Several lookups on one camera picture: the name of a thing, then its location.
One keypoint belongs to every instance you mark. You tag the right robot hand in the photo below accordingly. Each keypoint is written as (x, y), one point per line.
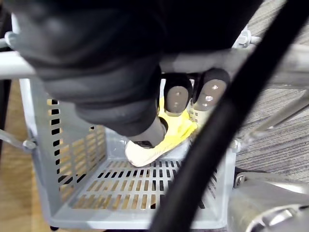
(101, 60)

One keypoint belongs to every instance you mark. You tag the grey plastic slotted basket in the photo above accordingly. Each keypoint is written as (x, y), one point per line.
(135, 217)

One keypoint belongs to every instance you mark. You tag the black metal post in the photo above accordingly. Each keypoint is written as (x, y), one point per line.
(4, 108)

